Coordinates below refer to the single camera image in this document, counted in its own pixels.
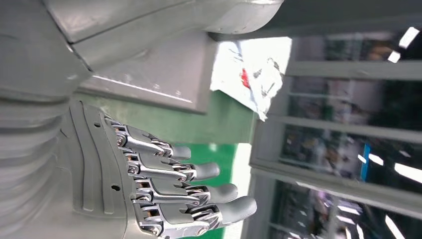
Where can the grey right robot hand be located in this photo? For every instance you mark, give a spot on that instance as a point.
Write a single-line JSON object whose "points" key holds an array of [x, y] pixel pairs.
{"points": [[99, 181]]}

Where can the aluminium conveyor frame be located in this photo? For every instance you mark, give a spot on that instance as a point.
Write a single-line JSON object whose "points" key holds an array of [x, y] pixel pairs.
{"points": [[242, 171]]}

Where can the black inbound scanning machine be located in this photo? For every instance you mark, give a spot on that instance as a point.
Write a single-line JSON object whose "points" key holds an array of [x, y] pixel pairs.
{"points": [[148, 66]]}

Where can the grey window frame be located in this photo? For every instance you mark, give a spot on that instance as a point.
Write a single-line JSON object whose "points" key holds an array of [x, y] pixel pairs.
{"points": [[329, 130]]}

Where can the white bag with red print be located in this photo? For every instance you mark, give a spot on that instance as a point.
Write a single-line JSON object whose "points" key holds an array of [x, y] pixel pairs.
{"points": [[250, 66]]}

